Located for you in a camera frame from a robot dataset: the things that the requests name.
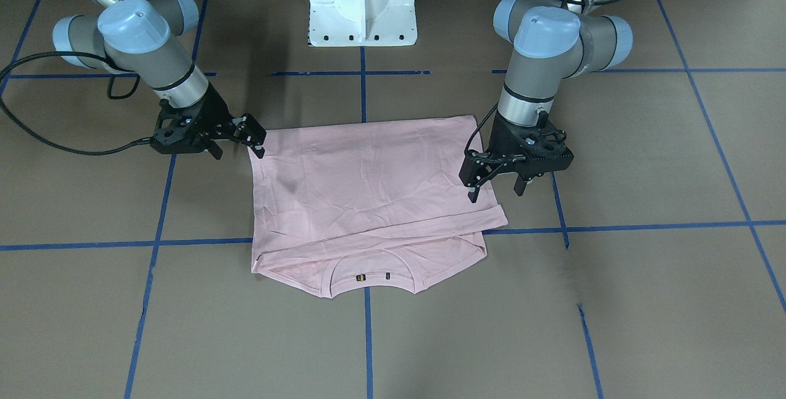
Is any pink Snoopy t-shirt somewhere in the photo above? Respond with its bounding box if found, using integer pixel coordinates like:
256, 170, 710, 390
250, 116, 508, 298

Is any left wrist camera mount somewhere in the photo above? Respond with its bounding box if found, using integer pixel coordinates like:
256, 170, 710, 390
522, 123, 574, 175

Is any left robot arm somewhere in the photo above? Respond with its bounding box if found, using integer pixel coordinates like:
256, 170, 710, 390
459, 0, 634, 203

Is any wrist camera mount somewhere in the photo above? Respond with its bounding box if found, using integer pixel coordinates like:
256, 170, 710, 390
150, 119, 208, 155
522, 123, 574, 175

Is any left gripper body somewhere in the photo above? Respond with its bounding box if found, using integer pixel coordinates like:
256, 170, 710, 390
486, 112, 541, 172

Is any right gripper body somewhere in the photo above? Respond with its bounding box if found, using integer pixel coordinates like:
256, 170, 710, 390
157, 83, 234, 148

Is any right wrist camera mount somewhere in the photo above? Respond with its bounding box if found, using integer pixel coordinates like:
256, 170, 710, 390
150, 119, 208, 155

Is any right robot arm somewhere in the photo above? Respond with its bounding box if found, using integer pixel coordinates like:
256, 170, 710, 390
52, 0, 267, 159

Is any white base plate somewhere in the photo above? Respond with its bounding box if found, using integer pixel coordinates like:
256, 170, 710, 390
307, 0, 418, 47

